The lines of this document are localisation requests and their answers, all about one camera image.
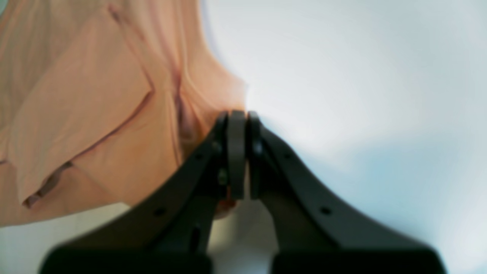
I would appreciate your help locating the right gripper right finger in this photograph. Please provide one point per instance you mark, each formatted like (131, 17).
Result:
(318, 232)

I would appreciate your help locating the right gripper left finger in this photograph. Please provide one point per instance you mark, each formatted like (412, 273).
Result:
(168, 232)

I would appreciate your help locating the peach pink T-shirt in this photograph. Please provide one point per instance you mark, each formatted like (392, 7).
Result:
(102, 101)

